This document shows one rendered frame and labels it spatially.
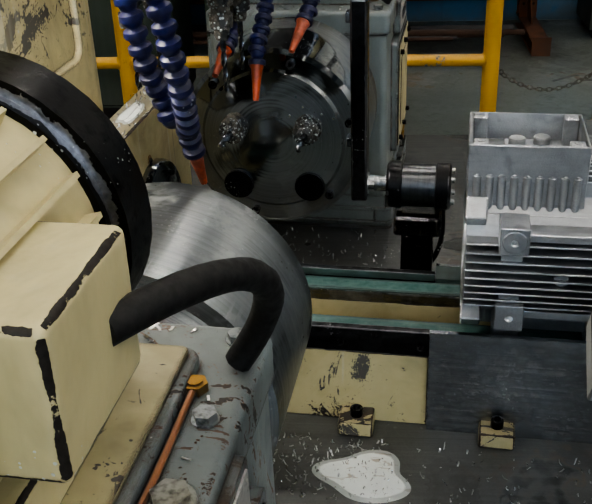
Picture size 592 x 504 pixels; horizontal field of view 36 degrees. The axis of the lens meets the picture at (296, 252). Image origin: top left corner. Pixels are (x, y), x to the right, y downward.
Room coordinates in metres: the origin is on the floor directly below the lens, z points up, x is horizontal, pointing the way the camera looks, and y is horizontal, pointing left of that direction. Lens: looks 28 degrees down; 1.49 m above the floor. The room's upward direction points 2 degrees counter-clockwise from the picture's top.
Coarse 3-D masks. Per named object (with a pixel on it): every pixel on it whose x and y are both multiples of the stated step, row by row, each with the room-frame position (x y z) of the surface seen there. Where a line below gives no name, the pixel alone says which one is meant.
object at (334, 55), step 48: (288, 48) 1.18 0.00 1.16; (336, 48) 1.25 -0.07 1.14; (240, 96) 1.18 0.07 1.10; (288, 96) 1.17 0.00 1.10; (336, 96) 1.16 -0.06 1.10; (240, 144) 1.18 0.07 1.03; (288, 144) 1.17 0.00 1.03; (336, 144) 1.15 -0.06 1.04; (240, 192) 1.18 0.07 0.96; (288, 192) 1.17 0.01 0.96; (336, 192) 1.16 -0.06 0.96
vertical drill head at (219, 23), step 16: (208, 0) 0.92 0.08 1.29; (224, 0) 0.92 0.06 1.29; (240, 0) 0.99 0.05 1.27; (224, 16) 0.92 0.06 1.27; (240, 16) 1.00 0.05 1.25; (224, 32) 0.92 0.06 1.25; (240, 32) 1.00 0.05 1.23; (224, 48) 0.93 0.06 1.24; (240, 48) 1.00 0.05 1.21; (224, 64) 0.93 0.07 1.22; (240, 64) 1.00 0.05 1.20; (224, 80) 0.93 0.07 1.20
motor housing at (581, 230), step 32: (544, 224) 0.84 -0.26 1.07; (576, 224) 0.83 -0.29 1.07; (480, 256) 0.83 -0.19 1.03; (544, 256) 0.81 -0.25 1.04; (576, 256) 0.81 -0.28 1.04; (480, 288) 0.83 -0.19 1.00; (512, 288) 0.81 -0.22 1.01; (544, 288) 0.81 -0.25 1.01; (576, 288) 0.81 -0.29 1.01; (480, 320) 0.87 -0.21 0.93; (544, 320) 0.85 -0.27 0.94; (576, 320) 0.81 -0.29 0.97
